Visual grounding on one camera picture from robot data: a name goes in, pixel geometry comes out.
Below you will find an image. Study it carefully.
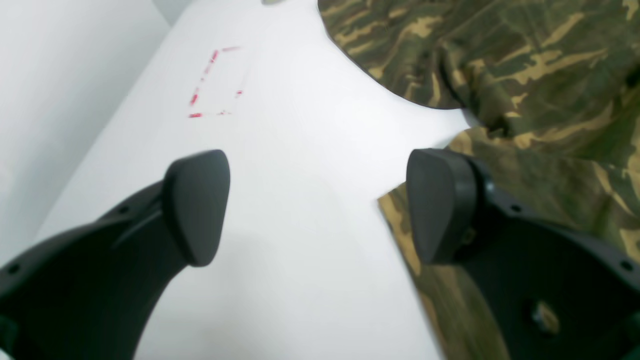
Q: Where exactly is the red tape rectangle marking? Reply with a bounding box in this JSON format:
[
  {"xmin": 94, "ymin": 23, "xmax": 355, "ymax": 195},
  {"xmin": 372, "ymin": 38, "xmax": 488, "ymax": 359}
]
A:
[{"xmin": 187, "ymin": 46, "xmax": 249, "ymax": 119}]

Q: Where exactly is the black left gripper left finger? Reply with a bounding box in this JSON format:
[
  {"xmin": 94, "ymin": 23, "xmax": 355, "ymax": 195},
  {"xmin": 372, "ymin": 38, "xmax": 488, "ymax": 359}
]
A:
[{"xmin": 0, "ymin": 149, "xmax": 231, "ymax": 360}]

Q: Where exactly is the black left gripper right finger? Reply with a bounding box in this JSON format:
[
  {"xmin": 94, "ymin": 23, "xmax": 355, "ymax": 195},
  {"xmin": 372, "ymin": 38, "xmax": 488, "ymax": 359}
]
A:
[{"xmin": 406, "ymin": 148, "xmax": 640, "ymax": 360}]

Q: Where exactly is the camouflage T-shirt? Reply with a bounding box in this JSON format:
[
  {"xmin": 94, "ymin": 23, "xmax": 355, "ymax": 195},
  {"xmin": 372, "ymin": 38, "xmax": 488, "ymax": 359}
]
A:
[{"xmin": 318, "ymin": 0, "xmax": 640, "ymax": 360}]

